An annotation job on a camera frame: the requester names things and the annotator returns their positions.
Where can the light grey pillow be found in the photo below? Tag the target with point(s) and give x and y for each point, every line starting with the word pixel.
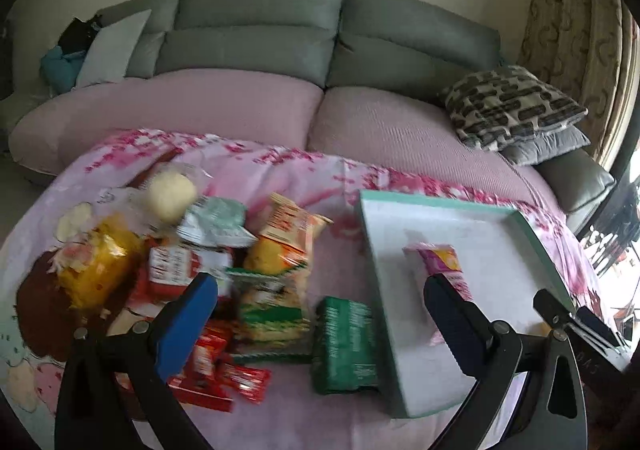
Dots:
pixel 112 49

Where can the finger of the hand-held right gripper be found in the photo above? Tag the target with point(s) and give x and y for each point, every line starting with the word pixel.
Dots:
pixel 597 327

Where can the orange cracker packet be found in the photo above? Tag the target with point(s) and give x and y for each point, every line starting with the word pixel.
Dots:
pixel 285 240

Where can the beige patterned curtain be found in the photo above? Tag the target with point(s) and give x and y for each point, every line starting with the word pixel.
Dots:
pixel 570 14

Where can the round bun in clear wrapper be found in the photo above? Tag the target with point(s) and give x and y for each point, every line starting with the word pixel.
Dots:
pixel 170 195

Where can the teal cloth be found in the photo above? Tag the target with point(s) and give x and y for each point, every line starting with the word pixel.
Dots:
pixel 57 72

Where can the pink printed blanket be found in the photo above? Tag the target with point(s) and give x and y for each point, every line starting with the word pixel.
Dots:
pixel 300 164

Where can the black cloth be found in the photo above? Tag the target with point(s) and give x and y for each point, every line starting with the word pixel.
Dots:
pixel 77 34

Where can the dark green snack packet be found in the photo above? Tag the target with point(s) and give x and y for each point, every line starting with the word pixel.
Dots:
pixel 345 345

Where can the red and white biscuit packet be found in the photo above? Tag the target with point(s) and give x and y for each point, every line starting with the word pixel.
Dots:
pixel 172 265

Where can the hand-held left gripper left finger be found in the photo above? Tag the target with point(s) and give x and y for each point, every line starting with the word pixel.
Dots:
pixel 182 325

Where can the grey sofa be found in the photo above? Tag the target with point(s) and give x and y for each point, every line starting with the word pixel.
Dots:
pixel 260 14

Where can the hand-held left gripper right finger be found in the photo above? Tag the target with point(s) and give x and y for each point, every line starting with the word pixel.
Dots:
pixel 452 325

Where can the black and white patterned pillow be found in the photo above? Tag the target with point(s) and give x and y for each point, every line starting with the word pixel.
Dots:
pixel 510 104

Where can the teal tray with white inside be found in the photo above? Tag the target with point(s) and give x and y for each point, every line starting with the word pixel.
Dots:
pixel 400 250

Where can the grey cushion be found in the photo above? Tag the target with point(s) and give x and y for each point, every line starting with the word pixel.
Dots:
pixel 545 147

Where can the pink sofa cover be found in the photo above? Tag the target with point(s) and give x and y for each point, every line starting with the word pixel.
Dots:
pixel 200 104

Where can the dark furniture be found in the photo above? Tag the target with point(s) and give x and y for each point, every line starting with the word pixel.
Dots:
pixel 612 230

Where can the pink and yellow snack packet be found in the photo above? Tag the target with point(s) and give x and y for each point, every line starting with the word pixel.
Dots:
pixel 442 260

